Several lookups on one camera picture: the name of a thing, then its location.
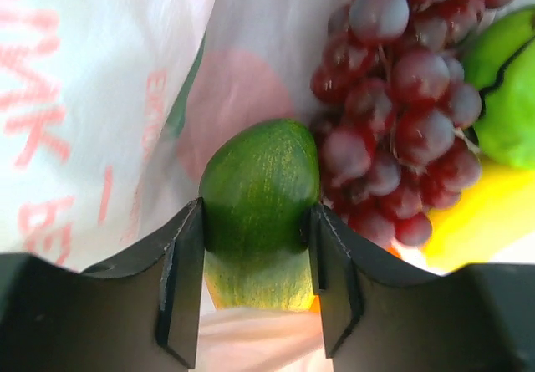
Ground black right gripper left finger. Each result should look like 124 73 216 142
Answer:
1 200 204 371

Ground fake red grapes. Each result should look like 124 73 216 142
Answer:
310 0 514 247

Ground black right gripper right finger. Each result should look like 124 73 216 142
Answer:
308 204 534 372

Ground yellow fake lemon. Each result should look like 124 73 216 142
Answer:
422 159 534 273

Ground green orange fake mango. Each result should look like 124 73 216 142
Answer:
199 119 320 312

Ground orange fake fruit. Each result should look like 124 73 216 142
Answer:
386 244 403 260

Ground pink plastic bag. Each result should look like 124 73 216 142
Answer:
0 0 356 372

